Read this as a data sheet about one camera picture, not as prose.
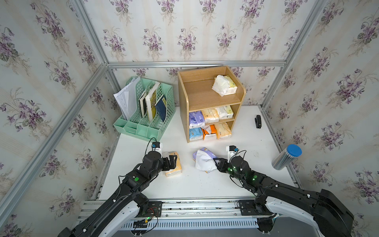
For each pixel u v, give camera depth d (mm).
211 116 859
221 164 718
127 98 907
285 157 767
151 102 913
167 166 680
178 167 829
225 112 867
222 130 974
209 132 913
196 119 838
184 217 727
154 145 677
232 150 733
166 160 679
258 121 1071
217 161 797
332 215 406
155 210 729
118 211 492
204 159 800
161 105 994
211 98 811
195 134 962
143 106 988
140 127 985
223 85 797
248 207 733
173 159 704
